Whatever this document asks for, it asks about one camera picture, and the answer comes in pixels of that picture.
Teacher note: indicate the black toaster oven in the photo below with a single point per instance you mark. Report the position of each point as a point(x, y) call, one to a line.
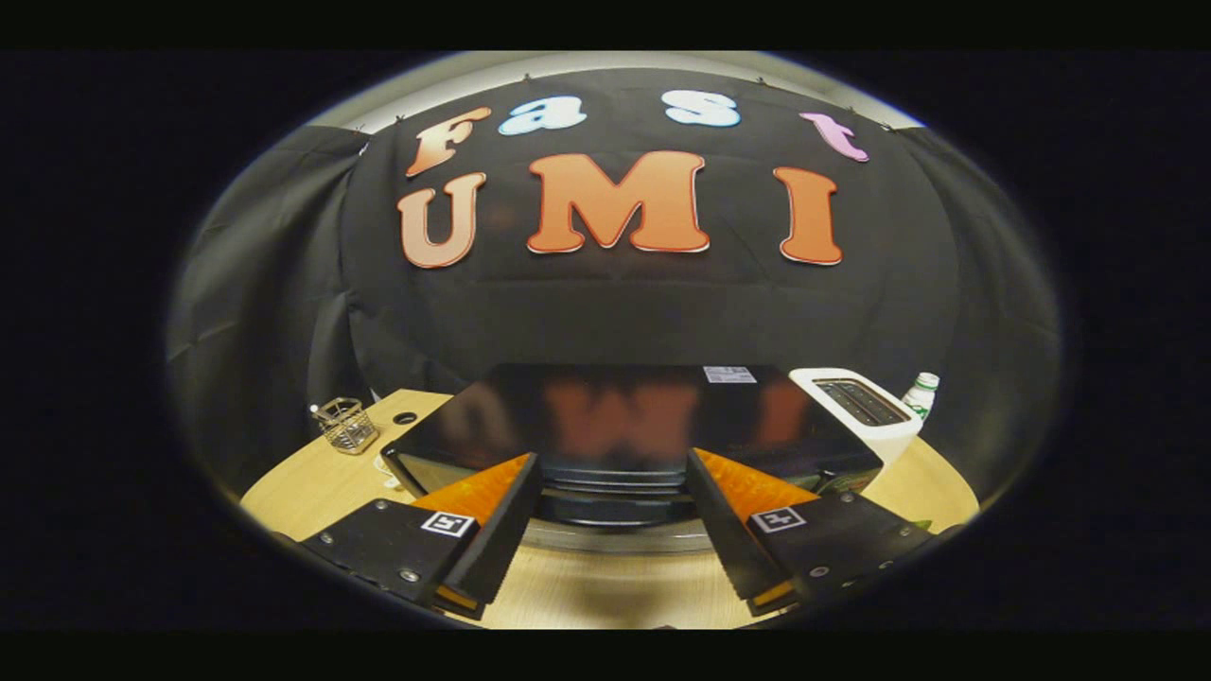
point(615, 416)

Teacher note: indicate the black backdrop cloth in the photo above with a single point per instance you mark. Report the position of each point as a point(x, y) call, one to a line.
point(615, 312)

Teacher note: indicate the white bottle with green label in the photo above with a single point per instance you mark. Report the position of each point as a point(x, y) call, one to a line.
point(921, 395)

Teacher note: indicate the white pop-up toaster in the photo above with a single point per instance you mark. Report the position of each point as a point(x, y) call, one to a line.
point(885, 440)

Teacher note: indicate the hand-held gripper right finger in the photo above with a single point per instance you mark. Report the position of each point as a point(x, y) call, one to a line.
point(721, 530)

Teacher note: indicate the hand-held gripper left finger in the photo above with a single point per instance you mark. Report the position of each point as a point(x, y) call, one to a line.
point(506, 539)

